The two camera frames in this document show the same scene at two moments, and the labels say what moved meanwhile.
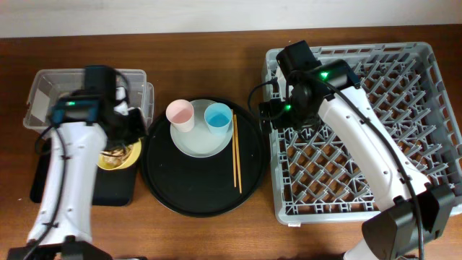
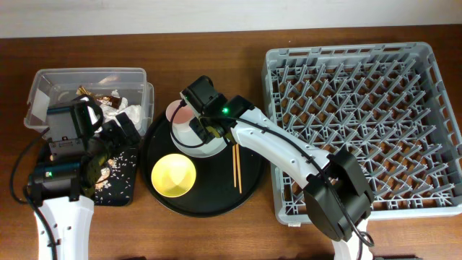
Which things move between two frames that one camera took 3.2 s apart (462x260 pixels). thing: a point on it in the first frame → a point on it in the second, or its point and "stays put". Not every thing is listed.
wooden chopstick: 237,153 stays put
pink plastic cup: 180,113 stays put
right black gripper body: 269,113 → 199,127
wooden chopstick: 234,147 stays put
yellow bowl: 121,156 → 173,175
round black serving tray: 203,187 stays put
